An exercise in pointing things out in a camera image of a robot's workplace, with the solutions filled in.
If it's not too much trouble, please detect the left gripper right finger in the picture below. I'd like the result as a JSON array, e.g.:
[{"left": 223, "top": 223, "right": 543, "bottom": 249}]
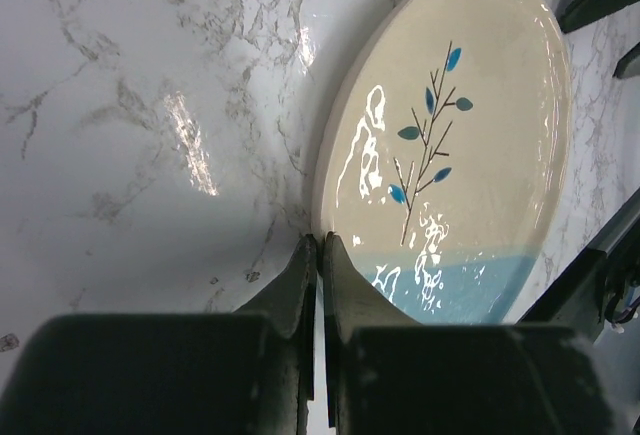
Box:
[{"left": 322, "top": 234, "right": 620, "bottom": 434}]

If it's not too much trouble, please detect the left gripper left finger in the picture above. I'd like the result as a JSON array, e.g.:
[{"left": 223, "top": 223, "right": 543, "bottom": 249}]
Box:
[{"left": 1, "top": 235, "right": 317, "bottom": 434}]

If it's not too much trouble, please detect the cream and blue plate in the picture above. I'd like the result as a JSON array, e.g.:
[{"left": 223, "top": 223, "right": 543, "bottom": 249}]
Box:
[{"left": 312, "top": 0, "right": 571, "bottom": 324}]

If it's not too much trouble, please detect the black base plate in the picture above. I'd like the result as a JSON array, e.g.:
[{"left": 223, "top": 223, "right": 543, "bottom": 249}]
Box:
[{"left": 520, "top": 193, "right": 639, "bottom": 341}]

